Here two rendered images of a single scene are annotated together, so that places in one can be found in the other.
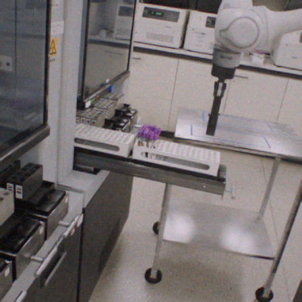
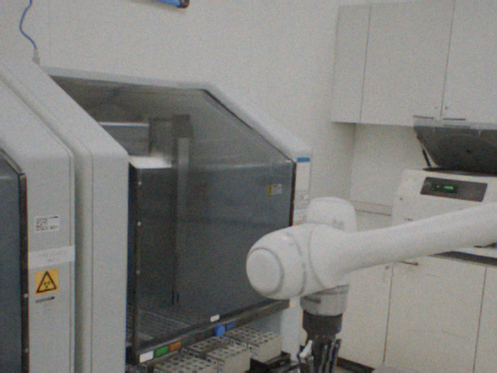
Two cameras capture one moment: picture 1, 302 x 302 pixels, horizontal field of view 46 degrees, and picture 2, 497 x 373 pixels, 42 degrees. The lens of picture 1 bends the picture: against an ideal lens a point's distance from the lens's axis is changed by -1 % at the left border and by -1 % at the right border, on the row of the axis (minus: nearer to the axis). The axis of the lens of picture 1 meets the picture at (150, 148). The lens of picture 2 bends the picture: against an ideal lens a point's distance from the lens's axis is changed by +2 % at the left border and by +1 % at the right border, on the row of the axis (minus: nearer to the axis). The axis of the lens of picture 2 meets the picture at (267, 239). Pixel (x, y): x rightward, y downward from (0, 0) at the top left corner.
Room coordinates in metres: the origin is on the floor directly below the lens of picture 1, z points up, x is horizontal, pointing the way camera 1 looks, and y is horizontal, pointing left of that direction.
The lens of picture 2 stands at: (0.10, -0.62, 1.53)
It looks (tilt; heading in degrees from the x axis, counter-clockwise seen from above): 11 degrees down; 28
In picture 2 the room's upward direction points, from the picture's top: 3 degrees clockwise
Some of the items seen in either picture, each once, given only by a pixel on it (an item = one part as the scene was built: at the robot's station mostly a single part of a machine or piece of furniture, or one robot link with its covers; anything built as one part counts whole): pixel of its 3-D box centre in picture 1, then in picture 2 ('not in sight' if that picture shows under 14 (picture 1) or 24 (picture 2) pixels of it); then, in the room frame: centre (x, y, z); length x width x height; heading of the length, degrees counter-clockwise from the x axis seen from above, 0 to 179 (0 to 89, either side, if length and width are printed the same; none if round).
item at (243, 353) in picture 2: (109, 110); (234, 363); (1.53, 0.20, 0.85); 0.12 x 0.02 x 0.06; 171
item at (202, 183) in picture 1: (137, 162); not in sight; (1.20, 0.04, 0.78); 0.73 x 0.14 x 0.09; 82
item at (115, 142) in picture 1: (92, 139); not in sight; (1.22, 0.22, 0.83); 0.30 x 0.10 x 0.06; 82
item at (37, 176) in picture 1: (29, 183); not in sight; (0.83, 0.30, 0.85); 0.12 x 0.02 x 0.06; 172
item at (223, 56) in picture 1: (226, 56); (324, 296); (1.16, -0.19, 1.21); 0.09 x 0.09 x 0.06
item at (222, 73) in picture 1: (221, 79); (320, 333); (1.16, -0.19, 1.13); 0.08 x 0.07 x 0.09; 172
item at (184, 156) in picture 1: (176, 156); not in sight; (1.18, -0.09, 0.83); 0.30 x 0.10 x 0.06; 82
